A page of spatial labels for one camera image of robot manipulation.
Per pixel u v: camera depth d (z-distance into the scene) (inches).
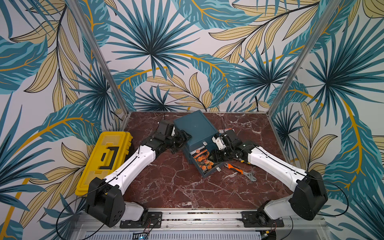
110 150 31.2
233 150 24.3
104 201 15.7
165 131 23.9
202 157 33.8
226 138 25.8
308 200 16.1
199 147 32.8
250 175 34.6
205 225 28.8
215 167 31.9
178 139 27.9
